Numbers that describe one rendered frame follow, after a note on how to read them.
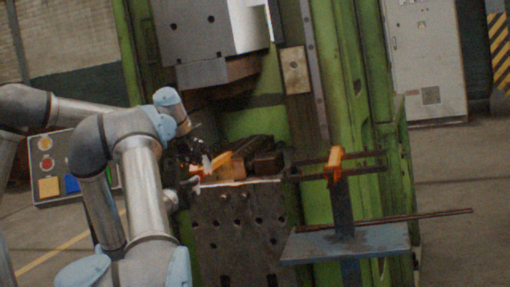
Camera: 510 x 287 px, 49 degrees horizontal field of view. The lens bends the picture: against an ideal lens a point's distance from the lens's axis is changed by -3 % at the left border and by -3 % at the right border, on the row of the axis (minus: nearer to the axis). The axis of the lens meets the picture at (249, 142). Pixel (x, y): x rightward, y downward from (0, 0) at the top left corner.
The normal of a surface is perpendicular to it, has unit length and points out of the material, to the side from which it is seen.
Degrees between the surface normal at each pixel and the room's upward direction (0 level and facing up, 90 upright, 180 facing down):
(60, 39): 90
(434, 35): 90
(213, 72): 90
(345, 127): 90
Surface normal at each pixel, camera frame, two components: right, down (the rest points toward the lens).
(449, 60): -0.36, 0.22
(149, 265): -0.04, -0.68
